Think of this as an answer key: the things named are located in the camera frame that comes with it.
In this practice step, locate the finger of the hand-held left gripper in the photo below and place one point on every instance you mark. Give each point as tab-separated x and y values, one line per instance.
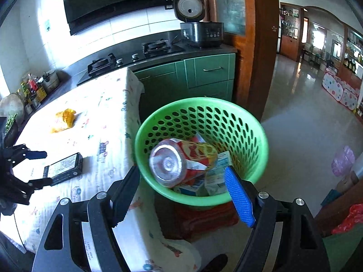
39	183
35	155

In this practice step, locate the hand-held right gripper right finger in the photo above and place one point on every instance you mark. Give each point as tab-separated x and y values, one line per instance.
238	201

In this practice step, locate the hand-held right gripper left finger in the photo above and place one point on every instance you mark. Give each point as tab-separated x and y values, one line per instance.
124	201

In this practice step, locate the black printed box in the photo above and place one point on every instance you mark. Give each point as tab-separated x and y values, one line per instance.
63	168

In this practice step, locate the green plastic basket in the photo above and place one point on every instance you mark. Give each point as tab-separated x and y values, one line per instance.
154	180

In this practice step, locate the white blue milk carton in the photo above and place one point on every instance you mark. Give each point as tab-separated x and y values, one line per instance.
219	165

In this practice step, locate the red drink can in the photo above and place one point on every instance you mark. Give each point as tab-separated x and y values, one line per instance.
181	158

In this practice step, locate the dark red cloth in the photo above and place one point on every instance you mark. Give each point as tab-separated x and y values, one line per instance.
204	218

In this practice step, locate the green vegetables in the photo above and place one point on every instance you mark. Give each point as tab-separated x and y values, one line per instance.
11	120

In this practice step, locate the yellow snack packet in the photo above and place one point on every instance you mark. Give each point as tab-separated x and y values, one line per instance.
62	121

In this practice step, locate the blue red carton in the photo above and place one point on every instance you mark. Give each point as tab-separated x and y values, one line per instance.
187	189

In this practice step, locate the round chopping board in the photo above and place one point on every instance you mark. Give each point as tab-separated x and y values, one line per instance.
11	107

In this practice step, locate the row of seasoning bottles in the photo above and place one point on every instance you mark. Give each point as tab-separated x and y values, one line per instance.
31	90

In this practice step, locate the metal pot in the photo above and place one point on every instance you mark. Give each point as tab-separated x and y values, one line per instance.
50	81

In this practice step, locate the pink plastic bag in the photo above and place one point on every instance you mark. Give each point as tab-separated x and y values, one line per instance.
343	161

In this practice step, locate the red plastic bag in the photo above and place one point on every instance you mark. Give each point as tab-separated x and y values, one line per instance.
350	219

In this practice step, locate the black gas stove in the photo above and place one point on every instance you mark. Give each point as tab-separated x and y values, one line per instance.
124	62

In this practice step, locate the green kitchen cabinet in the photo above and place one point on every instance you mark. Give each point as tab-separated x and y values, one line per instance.
209	70

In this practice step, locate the polka dot play tent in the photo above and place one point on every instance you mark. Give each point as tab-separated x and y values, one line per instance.
340	90

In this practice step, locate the wooden glass door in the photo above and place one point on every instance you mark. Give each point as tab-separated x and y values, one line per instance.
263	48

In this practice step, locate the black rice cooker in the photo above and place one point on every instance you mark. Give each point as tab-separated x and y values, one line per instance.
201	32

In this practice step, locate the black range hood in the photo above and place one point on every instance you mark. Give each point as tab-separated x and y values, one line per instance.
113	0

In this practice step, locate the dark wood cabinet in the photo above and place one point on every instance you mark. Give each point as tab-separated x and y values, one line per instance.
289	31

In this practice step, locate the wooden display cabinet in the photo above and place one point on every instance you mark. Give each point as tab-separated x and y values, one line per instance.
353	53

